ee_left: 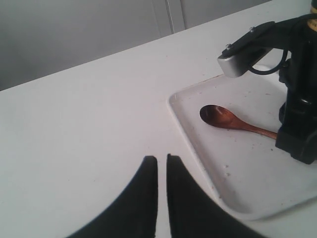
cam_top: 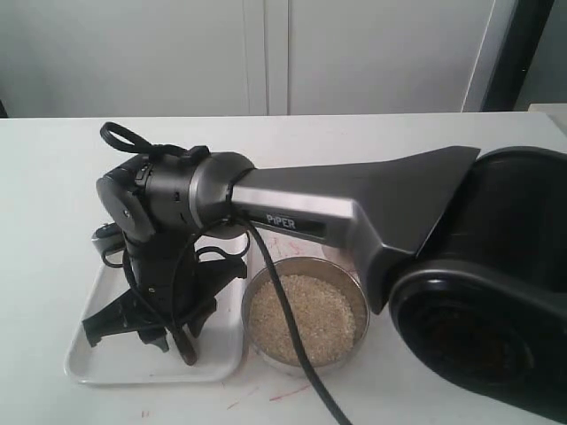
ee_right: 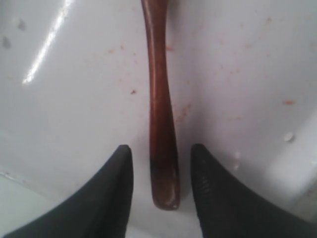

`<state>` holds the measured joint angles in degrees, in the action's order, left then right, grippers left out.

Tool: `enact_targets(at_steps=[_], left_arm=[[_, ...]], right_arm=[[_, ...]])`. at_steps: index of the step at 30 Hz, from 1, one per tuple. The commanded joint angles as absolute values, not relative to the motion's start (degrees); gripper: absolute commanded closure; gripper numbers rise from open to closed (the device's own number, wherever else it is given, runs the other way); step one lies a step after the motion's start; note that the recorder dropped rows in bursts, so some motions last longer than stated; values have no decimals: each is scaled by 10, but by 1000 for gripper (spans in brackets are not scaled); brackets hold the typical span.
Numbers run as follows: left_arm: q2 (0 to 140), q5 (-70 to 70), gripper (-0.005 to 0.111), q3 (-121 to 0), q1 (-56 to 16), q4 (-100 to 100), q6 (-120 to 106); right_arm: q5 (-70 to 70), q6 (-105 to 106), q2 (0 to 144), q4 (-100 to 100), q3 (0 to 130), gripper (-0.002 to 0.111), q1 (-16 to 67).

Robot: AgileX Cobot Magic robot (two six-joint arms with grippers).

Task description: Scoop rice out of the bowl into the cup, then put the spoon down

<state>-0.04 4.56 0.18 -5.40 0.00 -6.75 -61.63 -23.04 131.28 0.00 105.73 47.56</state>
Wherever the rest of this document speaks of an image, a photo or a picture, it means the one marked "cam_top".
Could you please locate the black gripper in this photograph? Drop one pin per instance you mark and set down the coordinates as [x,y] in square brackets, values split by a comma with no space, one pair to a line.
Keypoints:
[176,283]

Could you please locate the brown wooden spoon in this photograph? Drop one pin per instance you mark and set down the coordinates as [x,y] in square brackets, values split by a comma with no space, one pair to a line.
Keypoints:
[185,346]

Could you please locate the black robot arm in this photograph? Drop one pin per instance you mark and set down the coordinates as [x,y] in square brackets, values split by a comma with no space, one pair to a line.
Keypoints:
[466,250]

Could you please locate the steel bowl of rice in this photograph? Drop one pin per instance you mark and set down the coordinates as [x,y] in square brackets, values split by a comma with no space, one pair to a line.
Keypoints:
[329,308]

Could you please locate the white rectangular plastic tray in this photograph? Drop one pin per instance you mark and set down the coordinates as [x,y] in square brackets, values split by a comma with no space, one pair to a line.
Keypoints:
[124,359]

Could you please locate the white cabinet behind table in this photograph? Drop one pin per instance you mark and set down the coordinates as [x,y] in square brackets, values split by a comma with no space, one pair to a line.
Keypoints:
[205,58]

